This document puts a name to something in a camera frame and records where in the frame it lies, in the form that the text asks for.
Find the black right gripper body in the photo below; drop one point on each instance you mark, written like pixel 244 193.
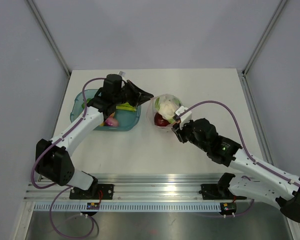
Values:
pixel 187 133

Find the right aluminium frame post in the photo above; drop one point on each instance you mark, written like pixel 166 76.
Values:
pixel 265 36

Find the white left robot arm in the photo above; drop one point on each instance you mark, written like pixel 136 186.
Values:
pixel 53 157

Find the dark red toy pepper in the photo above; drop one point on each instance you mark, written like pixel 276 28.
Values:
pixel 159 121

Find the left aluminium frame post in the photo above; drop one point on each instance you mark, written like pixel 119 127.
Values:
pixel 48 35

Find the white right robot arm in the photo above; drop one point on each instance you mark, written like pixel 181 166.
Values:
pixel 261 181

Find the aluminium mounting rail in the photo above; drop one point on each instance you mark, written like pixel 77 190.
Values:
pixel 133 188

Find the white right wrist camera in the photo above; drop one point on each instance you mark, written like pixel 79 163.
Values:
pixel 182 115

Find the white slotted cable duct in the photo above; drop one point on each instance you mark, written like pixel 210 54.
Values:
pixel 138 207

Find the green toy bell pepper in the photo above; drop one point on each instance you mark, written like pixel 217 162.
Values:
pixel 84 104

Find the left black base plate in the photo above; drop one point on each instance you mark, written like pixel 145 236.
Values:
pixel 99 191

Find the controller board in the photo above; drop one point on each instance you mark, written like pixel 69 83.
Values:
pixel 228 208
pixel 93 206

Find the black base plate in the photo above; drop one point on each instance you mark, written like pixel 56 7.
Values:
pixel 99 191
pixel 210 191

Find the white toy cauliflower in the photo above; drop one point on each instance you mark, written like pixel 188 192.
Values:
pixel 167 109

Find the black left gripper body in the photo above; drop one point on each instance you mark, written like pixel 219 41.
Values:
pixel 122 97

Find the purple toy onion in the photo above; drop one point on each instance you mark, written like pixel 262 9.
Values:
pixel 111 122

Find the clear zip top bag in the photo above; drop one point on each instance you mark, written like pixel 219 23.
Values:
pixel 154 107

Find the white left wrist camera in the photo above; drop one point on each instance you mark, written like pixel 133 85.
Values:
pixel 122 74

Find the teal plastic food tray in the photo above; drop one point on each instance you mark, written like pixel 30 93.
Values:
pixel 127 119

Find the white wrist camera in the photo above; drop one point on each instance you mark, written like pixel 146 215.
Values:
pixel 122 74
pixel 182 115

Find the right controller board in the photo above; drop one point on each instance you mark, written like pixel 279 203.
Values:
pixel 228 208

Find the left controller board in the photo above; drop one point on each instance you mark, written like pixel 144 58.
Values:
pixel 93 206

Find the aluminium frame post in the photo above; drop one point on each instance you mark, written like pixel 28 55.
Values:
pixel 48 35
pixel 265 36

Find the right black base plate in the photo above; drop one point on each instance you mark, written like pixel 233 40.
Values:
pixel 210 191

